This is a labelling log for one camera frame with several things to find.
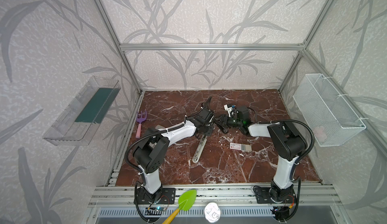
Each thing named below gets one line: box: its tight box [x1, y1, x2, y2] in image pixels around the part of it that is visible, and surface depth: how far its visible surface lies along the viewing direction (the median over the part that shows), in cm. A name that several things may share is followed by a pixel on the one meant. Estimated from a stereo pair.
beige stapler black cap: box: [191, 134, 208, 164], surface depth 88 cm
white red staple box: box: [229, 142, 252, 152], surface depth 92 cm
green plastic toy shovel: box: [162, 189, 198, 224], surface depth 74 cm
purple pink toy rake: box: [135, 110, 148, 139], surface depth 107 cm
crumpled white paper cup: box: [204, 201, 222, 224], surface depth 67 cm
